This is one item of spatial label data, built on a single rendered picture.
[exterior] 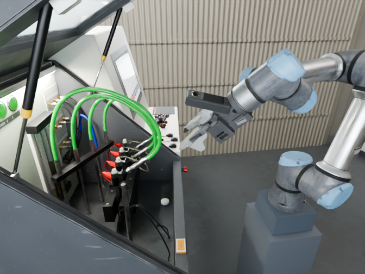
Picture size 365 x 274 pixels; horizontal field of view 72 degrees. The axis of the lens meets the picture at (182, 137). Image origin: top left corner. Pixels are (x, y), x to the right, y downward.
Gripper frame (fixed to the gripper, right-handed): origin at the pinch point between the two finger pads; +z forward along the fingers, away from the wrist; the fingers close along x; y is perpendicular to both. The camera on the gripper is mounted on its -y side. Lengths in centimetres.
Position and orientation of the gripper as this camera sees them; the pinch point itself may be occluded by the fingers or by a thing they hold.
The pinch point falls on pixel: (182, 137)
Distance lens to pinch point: 73.5
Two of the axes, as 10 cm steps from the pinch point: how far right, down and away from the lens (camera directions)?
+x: 1.6, -6.3, 7.6
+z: -6.5, 5.1, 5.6
